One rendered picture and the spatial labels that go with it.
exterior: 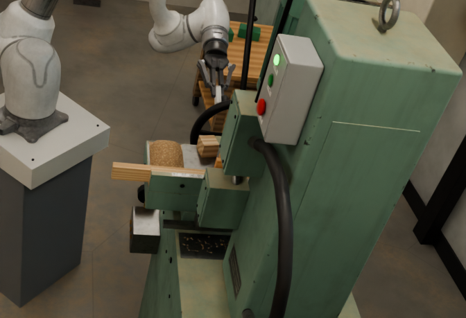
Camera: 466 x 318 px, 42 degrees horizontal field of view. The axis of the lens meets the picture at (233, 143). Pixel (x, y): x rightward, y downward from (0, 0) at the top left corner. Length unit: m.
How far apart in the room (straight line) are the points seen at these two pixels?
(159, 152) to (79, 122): 0.54
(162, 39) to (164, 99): 1.43
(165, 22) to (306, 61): 1.16
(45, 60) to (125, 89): 1.70
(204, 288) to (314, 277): 0.31
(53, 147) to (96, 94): 1.53
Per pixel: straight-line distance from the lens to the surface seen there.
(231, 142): 1.19
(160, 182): 1.52
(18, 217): 2.09
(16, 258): 2.24
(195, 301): 1.45
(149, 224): 1.85
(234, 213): 1.36
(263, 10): 3.95
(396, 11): 1.05
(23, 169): 1.93
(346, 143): 1.05
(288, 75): 0.98
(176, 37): 2.11
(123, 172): 1.54
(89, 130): 2.06
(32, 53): 1.89
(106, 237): 2.66
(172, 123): 3.35
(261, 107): 1.05
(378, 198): 1.16
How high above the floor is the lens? 1.91
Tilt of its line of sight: 35 degrees down
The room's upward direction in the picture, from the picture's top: 16 degrees clockwise
